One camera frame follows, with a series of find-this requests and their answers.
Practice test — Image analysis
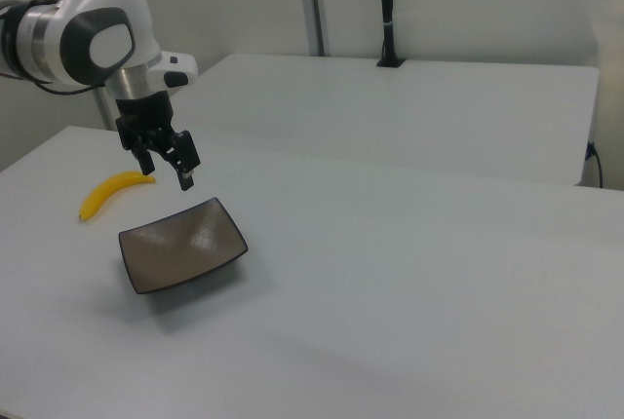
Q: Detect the black wall cable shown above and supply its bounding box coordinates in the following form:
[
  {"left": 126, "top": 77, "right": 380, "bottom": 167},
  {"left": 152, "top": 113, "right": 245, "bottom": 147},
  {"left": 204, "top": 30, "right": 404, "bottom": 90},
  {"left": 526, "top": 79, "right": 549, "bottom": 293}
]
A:
[{"left": 586, "top": 140, "right": 605, "bottom": 190}]

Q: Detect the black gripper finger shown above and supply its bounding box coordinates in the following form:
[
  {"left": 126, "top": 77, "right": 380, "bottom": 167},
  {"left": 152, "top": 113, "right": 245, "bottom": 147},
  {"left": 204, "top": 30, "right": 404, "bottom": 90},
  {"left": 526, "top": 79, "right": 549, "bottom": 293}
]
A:
[
  {"left": 133, "top": 133, "right": 158, "bottom": 176},
  {"left": 163, "top": 130, "right": 202, "bottom": 192}
]

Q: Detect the brown square ceramic plate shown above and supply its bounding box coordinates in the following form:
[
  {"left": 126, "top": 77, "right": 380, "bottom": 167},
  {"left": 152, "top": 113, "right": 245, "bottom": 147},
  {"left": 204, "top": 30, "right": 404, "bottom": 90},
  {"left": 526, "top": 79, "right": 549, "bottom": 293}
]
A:
[{"left": 118, "top": 197, "right": 250, "bottom": 296}]

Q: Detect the black camera pole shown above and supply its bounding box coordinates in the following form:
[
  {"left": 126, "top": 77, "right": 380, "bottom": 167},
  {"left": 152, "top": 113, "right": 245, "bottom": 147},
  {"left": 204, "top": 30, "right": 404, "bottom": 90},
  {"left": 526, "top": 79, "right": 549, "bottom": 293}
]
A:
[{"left": 377, "top": 0, "right": 399, "bottom": 64}]

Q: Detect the yellow banana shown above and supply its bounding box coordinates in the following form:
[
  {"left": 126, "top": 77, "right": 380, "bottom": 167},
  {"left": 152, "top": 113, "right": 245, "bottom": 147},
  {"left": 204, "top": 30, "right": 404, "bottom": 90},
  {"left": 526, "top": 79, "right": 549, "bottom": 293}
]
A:
[{"left": 79, "top": 171, "right": 157, "bottom": 223}]

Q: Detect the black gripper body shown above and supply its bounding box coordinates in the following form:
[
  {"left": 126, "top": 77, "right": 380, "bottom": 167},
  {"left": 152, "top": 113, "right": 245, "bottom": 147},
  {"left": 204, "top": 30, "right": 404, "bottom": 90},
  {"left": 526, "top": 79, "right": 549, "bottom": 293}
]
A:
[{"left": 114, "top": 89, "right": 180, "bottom": 153}]

